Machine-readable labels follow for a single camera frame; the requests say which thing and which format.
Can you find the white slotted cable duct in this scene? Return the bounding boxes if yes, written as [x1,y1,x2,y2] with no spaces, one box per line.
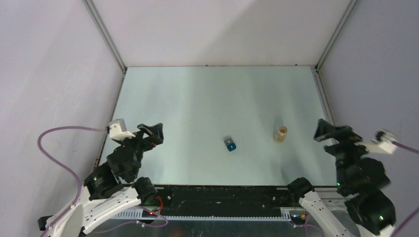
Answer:
[110,209,291,222]

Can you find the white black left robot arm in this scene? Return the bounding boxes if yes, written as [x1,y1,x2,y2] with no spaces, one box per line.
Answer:
[37,119,164,237]

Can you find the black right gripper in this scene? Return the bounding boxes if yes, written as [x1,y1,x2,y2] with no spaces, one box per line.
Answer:
[313,117,379,190]

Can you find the teal and clear pill box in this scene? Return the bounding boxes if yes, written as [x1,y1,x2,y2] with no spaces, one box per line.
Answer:
[224,137,237,152]

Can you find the aluminium frame post right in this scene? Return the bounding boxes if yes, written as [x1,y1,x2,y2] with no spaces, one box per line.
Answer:
[315,0,359,71]

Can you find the aluminium frame post left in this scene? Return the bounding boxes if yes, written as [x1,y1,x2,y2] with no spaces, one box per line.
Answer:
[82,0,127,74]

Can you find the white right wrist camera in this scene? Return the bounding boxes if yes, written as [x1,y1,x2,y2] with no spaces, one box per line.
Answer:
[356,129,397,154]

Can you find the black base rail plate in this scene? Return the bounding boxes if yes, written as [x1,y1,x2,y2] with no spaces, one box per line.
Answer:
[139,185,315,217]

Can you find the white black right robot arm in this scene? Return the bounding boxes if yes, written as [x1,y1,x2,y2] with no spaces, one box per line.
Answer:
[287,119,397,237]

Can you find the aluminium frame post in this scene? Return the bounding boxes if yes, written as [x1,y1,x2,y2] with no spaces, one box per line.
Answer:
[82,0,127,74]
[315,0,359,71]

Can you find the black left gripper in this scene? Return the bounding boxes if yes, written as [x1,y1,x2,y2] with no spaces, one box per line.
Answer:
[116,122,164,179]

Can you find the aluminium right side rail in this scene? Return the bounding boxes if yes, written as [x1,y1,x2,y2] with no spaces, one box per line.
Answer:
[310,65,336,125]

